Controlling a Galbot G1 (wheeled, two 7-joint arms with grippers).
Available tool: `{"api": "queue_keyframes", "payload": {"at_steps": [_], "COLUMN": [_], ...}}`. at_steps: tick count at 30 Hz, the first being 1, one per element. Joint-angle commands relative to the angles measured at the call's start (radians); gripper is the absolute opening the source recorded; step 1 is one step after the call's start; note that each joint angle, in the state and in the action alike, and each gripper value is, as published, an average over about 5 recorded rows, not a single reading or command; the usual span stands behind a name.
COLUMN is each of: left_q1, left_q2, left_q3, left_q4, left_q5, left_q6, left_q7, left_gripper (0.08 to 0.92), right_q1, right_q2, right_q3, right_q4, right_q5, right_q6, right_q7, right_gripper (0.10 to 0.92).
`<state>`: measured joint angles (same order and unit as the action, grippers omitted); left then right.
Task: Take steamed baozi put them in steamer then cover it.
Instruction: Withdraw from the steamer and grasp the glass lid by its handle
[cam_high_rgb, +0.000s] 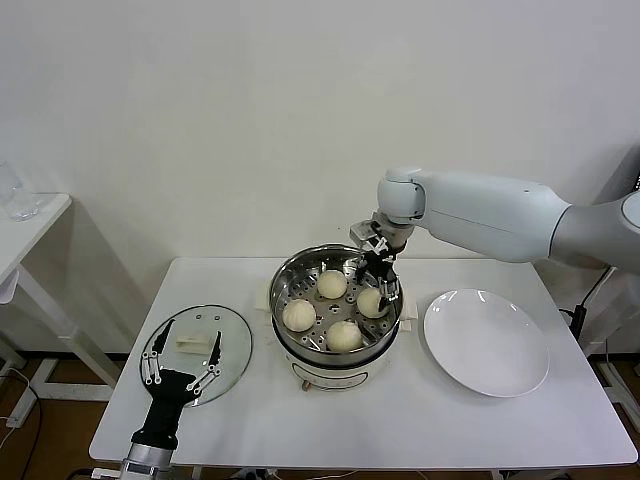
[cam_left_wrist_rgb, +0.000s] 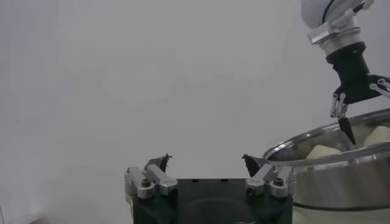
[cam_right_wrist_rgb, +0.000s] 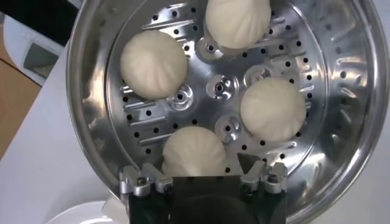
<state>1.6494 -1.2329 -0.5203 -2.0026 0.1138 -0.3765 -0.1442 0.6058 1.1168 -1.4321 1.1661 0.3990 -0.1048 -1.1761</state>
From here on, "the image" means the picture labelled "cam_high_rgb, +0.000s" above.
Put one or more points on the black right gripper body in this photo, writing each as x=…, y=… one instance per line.
x=381, y=267

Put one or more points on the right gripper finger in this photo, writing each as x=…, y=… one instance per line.
x=362, y=270
x=387, y=292

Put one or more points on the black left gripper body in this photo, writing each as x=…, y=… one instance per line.
x=170, y=392

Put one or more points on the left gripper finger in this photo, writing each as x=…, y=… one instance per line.
x=215, y=357
x=150, y=365

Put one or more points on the white steamed baozi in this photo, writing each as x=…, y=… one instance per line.
x=369, y=302
x=344, y=336
x=332, y=285
x=299, y=316

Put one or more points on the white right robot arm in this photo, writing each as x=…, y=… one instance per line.
x=490, y=215

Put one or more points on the perforated stainless steamer basket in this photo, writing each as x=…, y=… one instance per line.
x=295, y=280

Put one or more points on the white electric cooker base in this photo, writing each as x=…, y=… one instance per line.
x=330, y=375

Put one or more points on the white round plate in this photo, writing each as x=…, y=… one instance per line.
x=485, y=345

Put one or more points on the white side table with glassware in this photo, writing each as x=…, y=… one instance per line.
x=30, y=240

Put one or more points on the clear glass bowl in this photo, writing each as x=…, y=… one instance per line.
x=25, y=210

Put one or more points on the tall clear glass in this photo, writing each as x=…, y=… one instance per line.
x=9, y=182

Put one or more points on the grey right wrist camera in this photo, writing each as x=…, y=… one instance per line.
x=362, y=232

